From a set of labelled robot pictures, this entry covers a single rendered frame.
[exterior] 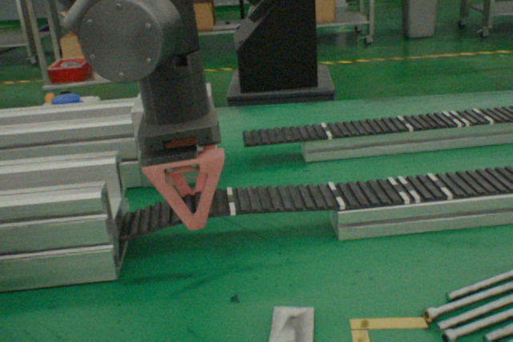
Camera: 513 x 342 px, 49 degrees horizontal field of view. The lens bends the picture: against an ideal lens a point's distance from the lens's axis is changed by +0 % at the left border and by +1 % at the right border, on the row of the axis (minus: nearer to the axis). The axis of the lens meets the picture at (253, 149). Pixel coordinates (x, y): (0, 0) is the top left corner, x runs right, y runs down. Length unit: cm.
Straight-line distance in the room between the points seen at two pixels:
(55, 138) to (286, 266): 31
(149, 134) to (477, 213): 31
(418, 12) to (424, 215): 501
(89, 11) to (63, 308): 24
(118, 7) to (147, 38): 3
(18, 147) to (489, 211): 51
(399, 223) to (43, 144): 40
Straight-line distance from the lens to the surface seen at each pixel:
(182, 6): 45
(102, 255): 49
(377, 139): 70
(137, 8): 38
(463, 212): 56
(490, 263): 52
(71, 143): 67
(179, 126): 45
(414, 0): 549
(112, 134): 65
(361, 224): 53
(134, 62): 38
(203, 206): 49
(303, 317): 43
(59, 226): 49
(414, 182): 56
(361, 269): 49
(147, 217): 53
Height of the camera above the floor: 105
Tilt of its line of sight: 21 degrees down
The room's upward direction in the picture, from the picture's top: 5 degrees counter-clockwise
